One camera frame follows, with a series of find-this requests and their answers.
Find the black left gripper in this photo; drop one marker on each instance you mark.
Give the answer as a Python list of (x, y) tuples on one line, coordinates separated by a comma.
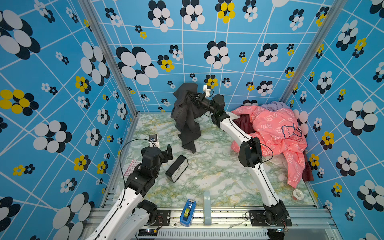
[(163, 154)]

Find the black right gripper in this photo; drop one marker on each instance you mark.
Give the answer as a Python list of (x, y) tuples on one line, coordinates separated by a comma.
[(198, 101)]

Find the dark grey cloth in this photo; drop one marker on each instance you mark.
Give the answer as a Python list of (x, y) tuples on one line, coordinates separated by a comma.
[(185, 118)]

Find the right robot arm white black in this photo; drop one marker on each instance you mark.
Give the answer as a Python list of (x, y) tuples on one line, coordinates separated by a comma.
[(250, 156)]

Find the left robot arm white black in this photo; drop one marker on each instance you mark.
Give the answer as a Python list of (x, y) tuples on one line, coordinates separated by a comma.
[(131, 211)]

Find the maroon cloth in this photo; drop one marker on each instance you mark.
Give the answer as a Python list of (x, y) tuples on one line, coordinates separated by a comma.
[(244, 123)]

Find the lavender cloth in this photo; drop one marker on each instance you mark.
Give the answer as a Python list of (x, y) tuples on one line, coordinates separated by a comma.
[(275, 106)]

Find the pink printed cloth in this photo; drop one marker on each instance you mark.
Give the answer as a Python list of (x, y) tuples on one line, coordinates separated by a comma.
[(279, 133)]

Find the black white alarm clock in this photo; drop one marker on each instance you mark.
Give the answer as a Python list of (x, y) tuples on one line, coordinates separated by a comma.
[(174, 172)]

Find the pink white packet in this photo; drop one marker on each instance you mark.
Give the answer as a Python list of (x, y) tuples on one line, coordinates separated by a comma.
[(131, 168)]

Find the blue tape dispenser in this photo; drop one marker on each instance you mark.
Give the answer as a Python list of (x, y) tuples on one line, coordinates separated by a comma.
[(188, 213)]

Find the left circuit board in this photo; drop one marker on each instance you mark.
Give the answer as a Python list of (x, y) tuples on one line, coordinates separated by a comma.
[(148, 233)]

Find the circuit board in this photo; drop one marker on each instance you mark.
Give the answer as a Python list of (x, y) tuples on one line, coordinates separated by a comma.
[(148, 233), (277, 234)]

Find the right circuit board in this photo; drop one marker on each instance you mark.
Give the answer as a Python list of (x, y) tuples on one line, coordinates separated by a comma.
[(277, 234)]

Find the white tape roll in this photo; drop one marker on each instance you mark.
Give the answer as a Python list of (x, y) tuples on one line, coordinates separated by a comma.
[(298, 195)]

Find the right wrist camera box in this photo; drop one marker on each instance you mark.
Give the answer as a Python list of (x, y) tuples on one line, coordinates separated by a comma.
[(207, 90)]

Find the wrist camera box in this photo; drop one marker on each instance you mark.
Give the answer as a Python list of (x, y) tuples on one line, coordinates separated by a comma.
[(154, 141), (207, 90)]

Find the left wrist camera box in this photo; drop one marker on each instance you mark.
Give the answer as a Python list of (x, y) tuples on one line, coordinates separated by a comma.
[(154, 141)]

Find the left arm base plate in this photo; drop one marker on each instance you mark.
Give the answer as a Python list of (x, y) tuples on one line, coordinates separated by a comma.
[(159, 218)]

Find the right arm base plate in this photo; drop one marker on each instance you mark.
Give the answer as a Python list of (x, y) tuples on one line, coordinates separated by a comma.
[(261, 218)]

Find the aluminium front rail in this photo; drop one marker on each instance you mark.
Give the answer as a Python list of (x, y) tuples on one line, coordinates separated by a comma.
[(240, 223)]

